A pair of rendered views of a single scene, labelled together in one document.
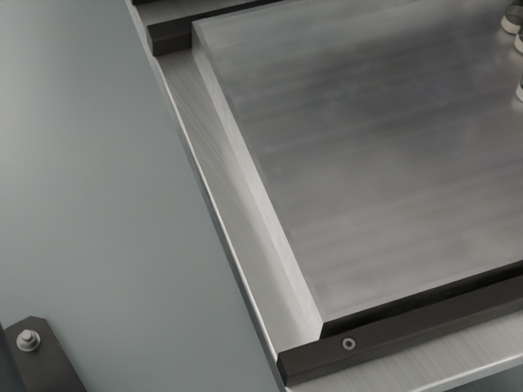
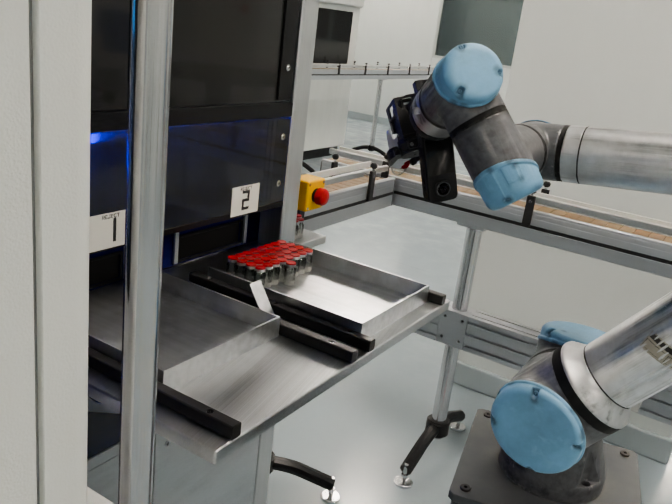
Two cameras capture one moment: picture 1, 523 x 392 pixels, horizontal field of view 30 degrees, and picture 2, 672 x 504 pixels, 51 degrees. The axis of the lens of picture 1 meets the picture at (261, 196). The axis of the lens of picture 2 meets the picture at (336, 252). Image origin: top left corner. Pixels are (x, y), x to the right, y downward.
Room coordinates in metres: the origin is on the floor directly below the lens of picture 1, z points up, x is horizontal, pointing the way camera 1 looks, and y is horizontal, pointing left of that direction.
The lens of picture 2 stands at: (1.14, 0.93, 1.39)
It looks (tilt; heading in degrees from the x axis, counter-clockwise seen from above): 18 degrees down; 236
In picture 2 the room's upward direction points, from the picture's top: 7 degrees clockwise
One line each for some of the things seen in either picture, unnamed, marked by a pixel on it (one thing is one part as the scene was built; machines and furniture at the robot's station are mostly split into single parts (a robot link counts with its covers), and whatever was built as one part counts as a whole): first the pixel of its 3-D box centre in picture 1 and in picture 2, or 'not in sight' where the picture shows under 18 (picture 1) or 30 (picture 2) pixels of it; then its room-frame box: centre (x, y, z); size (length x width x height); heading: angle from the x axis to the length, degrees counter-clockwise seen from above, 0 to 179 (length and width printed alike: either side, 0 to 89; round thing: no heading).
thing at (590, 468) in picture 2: not in sight; (557, 441); (0.34, 0.37, 0.84); 0.15 x 0.15 x 0.10
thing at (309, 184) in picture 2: not in sight; (303, 191); (0.33, -0.46, 0.99); 0.08 x 0.07 x 0.07; 116
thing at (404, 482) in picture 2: not in sight; (435, 436); (-0.38, -0.60, 0.07); 0.50 x 0.08 x 0.14; 26
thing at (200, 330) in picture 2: not in sight; (146, 316); (0.81, -0.09, 0.90); 0.34 x 0.26 x 0.04; 116
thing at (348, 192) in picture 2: not in sight; (318, 192); (0.13, -0.71, 0.92); 0.69 x 0.16 x 0.16; 26
